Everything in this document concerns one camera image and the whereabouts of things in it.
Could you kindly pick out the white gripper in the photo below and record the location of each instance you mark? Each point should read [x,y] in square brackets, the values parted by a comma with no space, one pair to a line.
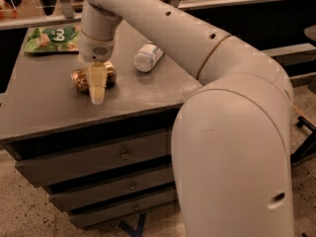
[96,50]

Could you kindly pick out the orange soda can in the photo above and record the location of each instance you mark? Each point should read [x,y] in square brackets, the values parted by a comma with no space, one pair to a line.
[79,78]

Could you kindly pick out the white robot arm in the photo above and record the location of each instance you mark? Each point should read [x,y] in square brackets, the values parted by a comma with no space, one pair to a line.
[231,138]

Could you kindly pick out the clear plastic water bottle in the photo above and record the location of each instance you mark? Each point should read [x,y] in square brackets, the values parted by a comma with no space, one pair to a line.
[147,57]

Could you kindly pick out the green snack bag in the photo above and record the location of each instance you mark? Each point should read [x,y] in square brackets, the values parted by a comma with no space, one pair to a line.
[55,39]

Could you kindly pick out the grey drawer cabinet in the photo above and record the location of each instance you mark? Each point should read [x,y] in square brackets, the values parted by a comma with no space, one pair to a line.
[44,114]

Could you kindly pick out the top grey drawer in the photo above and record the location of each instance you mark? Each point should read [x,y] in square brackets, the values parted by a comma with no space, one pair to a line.
[60,167]

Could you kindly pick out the grey drawer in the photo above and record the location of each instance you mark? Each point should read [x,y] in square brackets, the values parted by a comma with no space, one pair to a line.
[60,167]
[123,208]
[136,182]

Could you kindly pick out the middle grey drawer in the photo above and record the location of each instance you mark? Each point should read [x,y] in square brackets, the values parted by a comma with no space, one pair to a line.
[136,182]

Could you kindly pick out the bottom grey drawer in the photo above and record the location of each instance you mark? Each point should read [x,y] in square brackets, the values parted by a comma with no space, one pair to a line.
[123,208]

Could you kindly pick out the metal frame rail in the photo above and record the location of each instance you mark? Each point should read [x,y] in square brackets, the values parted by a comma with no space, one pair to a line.
[158,7]

